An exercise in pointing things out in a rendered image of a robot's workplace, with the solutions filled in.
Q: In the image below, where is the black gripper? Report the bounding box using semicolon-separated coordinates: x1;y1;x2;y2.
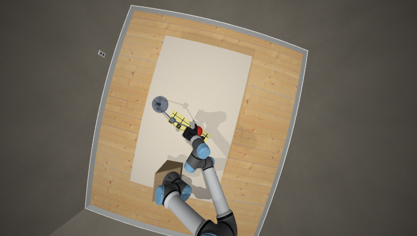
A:
182;120;198;141

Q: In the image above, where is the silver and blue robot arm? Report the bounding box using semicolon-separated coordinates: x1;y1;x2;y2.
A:
155;135;238;236

